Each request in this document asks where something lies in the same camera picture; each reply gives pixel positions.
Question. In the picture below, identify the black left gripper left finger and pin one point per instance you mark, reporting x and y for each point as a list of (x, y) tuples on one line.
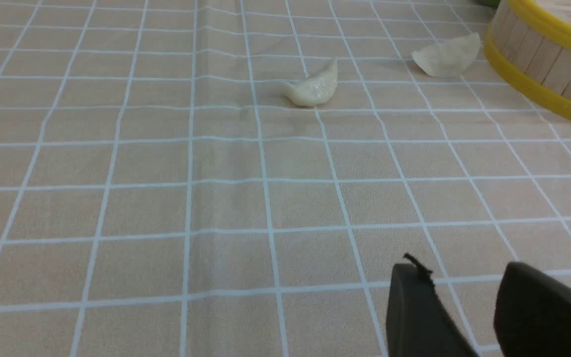
[(417, 323)]

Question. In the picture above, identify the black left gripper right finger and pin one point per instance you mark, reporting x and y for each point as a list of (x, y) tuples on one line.
[(532, 314)]

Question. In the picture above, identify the pale white dumpling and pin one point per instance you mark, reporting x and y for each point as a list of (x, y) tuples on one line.
[(314, 90)]

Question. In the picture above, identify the bamboo steamer tray yellow rim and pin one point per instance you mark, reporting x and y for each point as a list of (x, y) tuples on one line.
[(528, 44)]

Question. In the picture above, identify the beige grid tablecloth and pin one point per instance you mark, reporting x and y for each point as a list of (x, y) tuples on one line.
[(160, 196)]

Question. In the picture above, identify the green toy watermelon ball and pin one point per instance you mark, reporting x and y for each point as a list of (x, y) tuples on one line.
[(494, 4)]

